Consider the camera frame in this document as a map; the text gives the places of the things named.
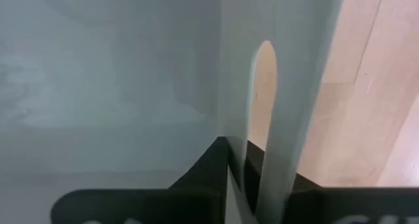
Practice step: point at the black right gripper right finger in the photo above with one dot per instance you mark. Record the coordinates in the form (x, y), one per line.
(253, 171)

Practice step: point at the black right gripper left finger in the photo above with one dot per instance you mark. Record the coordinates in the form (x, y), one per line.
(212, 168)

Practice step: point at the grey plastic tray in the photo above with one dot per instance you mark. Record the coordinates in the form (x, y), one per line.
(98, 86)

